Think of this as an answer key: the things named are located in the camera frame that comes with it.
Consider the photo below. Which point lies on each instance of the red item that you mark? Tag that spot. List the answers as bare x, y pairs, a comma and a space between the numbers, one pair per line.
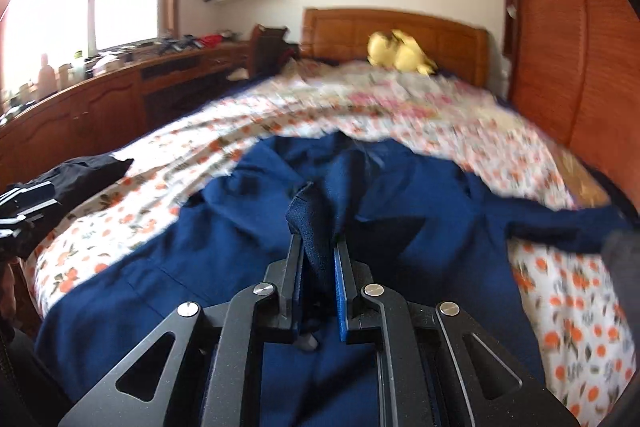
211, 41

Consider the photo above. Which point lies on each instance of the wooden desk cabinet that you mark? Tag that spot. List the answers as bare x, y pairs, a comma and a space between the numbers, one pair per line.
100, 102

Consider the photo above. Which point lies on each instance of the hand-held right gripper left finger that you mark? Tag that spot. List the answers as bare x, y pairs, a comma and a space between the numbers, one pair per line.
296, 272

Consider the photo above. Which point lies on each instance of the wooden wardrobe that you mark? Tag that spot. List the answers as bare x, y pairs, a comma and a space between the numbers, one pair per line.
565, 57

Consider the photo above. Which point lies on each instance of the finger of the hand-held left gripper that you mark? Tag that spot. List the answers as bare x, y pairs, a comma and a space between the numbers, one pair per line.
12, 223
30, 198

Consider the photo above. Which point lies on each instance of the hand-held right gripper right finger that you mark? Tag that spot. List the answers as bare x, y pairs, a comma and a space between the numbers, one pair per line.
341, 287

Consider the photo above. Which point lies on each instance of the black cloth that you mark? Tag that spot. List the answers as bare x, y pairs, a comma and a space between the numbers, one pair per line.
85, 177

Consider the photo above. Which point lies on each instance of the orange print bed sheet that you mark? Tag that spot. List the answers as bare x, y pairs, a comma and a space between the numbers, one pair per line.
150, 187

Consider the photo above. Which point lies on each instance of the yellow plush toy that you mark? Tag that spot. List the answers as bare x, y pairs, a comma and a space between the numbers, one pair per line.
395, 52

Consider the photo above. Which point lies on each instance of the pale plastic bottle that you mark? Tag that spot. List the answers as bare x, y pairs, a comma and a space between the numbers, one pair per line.
47, 77

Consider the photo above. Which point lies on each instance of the wooden headboard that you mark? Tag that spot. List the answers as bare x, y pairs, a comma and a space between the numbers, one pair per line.
340, 32

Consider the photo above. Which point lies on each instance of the navy blue garment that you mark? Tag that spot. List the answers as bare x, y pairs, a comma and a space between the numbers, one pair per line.
200, 257

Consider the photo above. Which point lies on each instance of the pink floral quilt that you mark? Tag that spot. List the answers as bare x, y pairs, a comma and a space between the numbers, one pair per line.
390, 92

